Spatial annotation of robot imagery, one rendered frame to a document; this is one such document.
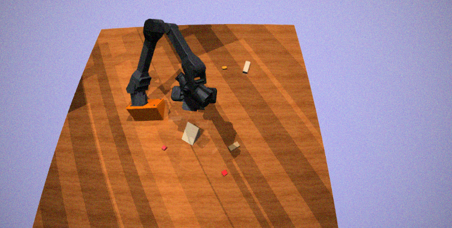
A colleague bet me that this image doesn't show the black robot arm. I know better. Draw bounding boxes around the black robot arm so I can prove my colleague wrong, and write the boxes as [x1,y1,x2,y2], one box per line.
[126,19,213,112]

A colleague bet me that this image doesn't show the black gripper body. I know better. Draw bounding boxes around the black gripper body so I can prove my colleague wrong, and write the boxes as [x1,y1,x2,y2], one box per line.
[171,86,217,104]

